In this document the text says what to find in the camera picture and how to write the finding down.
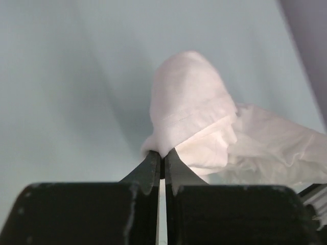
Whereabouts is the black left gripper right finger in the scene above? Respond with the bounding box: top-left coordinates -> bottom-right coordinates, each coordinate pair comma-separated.
165,150 -> 322,244

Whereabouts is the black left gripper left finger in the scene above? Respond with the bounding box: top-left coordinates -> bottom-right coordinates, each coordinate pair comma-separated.
1,151 -> 161,244

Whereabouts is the white t shirt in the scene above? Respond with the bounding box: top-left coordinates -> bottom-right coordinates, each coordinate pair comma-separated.
142,51 -> 326,186

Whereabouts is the aluminium front rail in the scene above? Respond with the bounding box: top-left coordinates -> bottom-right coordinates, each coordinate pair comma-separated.
298,184 -> 326,230

